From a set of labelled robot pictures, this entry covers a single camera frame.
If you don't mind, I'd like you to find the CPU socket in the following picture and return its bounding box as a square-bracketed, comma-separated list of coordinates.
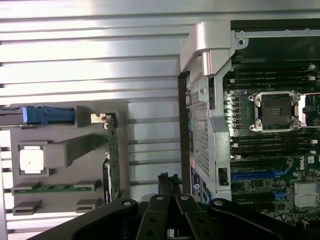
[248, 90, 302, 133]

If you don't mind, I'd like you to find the metal socket cover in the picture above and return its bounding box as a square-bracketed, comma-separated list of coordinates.
[298, 92, 320, 128]

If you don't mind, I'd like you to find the hard disk with blue caddy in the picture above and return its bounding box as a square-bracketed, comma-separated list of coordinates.
[0, 106, 76, 126]

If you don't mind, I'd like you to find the green motherboard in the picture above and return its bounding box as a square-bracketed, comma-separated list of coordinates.
[222, 58, 320, 222]

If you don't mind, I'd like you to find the blue expansion slot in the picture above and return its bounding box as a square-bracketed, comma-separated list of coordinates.
[231, 170, 276, 180]

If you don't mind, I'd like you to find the green RAM stick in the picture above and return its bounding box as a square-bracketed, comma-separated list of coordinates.
[12, 183, 96, 195]

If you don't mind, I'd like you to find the silver CPU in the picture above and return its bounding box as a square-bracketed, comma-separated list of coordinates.
[19, 149, 46, 174]

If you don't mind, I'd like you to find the silver chipset heatsink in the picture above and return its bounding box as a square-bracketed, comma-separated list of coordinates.
[293, 181, 320, 209]

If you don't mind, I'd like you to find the grey parts rack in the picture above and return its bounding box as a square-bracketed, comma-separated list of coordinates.
[0, 99, 130, 218]

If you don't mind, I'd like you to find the open dark PC case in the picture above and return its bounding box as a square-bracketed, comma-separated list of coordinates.
[177, 19, 320, 226]

